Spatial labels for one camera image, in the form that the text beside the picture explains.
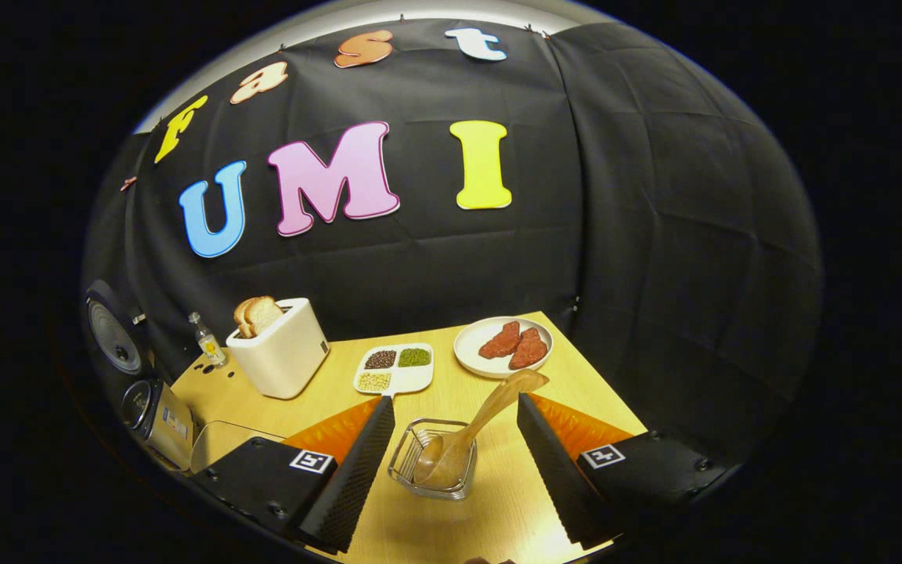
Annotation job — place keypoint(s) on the yellow soybeans pile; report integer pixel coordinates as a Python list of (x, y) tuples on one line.
[(373, 381)]

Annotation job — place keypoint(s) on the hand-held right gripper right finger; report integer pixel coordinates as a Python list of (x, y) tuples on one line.
[(557, 478)]

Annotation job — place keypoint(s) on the wooden spoon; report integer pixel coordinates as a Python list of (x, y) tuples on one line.
[(490, 411)]

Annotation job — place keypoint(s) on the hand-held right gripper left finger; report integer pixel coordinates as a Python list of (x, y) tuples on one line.
[(353, 478)]

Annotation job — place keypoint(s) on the silver and black rice cooker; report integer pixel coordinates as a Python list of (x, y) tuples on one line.
[(165, 427)]

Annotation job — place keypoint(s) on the round white plate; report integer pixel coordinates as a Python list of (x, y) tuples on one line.
[(470, 348)]

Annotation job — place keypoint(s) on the pink clip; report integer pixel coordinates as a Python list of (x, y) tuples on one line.
[(128, 183)]

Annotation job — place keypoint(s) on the brown beans pile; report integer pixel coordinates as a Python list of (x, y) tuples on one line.
[(380, 359)]

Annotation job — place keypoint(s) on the small glass bottle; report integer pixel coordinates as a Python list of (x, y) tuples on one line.
[(210, 345)]

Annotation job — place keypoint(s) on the white divided dish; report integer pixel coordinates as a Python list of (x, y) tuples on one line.
[(412, 380)]

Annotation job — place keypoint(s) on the white toaster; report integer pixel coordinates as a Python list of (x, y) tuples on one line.
[(286, 352)]

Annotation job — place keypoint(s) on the clear plastic rice box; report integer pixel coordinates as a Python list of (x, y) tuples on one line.
[(224, 442)]

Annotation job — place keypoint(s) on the bread slice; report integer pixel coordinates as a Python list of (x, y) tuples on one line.
[(265, 313), (241, 317)]

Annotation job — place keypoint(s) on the green beans pile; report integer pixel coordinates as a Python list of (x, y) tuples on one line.
[(414, 357)]

